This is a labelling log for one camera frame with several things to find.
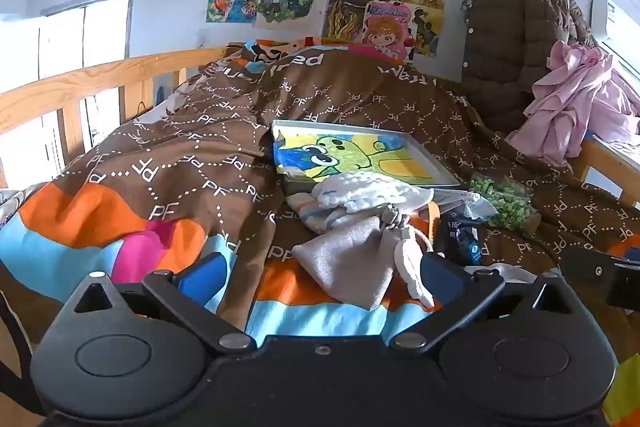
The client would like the black cable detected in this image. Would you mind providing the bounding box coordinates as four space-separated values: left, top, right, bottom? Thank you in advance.
0 292 46 414

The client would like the yellow green cloth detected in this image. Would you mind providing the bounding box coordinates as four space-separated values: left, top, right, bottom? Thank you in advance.
602 349 640 427

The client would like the wooden bed frame post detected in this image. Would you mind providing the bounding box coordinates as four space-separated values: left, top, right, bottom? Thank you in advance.
570 137 640 208

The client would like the white bed sheet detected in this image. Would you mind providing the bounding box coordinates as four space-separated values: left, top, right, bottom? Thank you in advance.
132 92 181 125

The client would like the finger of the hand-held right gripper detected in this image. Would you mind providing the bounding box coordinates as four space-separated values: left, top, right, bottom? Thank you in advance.
564 247 640 308

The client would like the white air conditioner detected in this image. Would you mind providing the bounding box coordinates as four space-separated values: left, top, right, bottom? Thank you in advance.
590 0 640 52

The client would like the window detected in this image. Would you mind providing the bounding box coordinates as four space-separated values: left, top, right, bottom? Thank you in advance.
0 0 136 188

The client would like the grey shallow tray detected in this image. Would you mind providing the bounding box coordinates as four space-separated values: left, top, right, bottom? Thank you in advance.
270 119 463 198

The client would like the brown puffer jacket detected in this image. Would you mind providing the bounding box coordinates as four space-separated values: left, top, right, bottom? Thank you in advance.
460 0 601 148

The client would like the brown printed blanket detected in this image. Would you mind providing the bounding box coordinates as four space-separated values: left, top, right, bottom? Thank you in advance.
0 38 640 358

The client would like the white fluffy knit cloth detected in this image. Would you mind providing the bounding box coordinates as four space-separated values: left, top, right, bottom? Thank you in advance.
312 172 435 214

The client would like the clear bag of green peas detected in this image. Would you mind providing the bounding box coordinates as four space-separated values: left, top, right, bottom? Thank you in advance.
442 174 542 236

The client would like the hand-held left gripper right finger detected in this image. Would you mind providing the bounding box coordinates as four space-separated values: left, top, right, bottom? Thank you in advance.
389 251 587 354

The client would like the grey drawstring pouch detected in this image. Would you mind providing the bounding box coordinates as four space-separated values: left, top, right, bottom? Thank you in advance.
291 207 416 312

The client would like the pink cloth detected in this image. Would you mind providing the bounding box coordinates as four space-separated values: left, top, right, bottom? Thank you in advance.
505 41 640 168

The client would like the striped beige blue sock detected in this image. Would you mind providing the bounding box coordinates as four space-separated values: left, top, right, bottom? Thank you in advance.
286 192 351 235

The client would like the dark blue packet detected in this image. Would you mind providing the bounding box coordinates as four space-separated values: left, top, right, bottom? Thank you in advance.
433 216 484 266

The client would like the wooden bed rail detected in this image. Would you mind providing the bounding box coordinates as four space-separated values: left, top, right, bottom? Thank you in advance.
0 47 226 188

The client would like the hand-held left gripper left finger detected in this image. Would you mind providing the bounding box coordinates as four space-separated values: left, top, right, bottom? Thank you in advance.
60 251 257 354

